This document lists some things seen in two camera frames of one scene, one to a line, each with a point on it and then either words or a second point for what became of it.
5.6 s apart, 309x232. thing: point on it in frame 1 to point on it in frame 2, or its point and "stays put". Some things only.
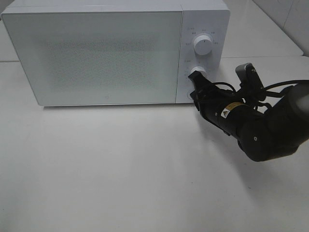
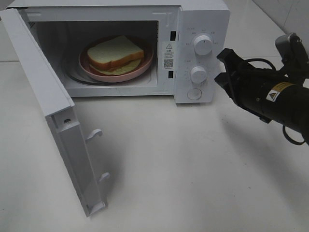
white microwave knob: (201, 70) stays put
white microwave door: (77, 58) to (61, 113)
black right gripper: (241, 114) to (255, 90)
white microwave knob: (203, 45) stays put
